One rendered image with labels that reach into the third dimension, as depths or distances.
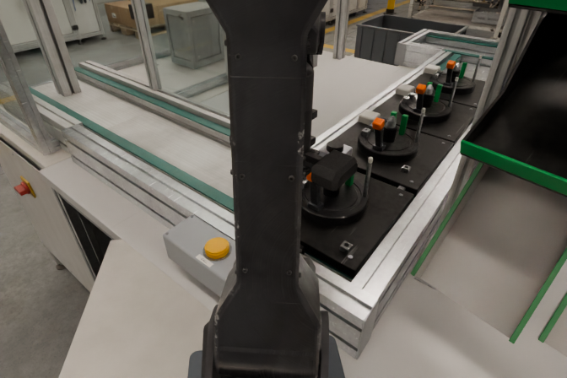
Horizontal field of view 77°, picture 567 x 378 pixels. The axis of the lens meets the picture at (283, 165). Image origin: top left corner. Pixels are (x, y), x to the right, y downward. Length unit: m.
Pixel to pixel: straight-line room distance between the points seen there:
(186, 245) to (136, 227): 0.24
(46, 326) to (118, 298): 1.21
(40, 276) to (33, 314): 0.22
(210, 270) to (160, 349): 0.14
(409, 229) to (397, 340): 0.19
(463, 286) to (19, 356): 1.69
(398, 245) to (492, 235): 0.16
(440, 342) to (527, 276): 0.19
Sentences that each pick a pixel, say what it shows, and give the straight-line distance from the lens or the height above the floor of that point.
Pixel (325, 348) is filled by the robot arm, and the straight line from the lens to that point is 0.27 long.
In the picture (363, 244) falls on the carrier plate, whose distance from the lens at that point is 0.62.
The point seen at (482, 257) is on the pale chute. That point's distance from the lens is 0.56.
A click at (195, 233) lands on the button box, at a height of 0.96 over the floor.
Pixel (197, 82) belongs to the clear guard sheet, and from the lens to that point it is 1.08.
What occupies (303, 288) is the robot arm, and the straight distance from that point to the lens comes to 0.24.
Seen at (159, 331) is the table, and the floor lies 0.86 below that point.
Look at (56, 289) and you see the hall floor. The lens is 2.05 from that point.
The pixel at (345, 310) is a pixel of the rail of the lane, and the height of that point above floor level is 0.96.
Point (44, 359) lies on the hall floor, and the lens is 1.85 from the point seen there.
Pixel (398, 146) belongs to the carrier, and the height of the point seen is 0.99.
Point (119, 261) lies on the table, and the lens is 0.80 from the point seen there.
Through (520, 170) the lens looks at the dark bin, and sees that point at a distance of 0.44.
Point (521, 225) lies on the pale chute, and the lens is 0.57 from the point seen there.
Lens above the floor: 1.41
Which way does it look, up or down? 34 degrees down
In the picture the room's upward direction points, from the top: straight up
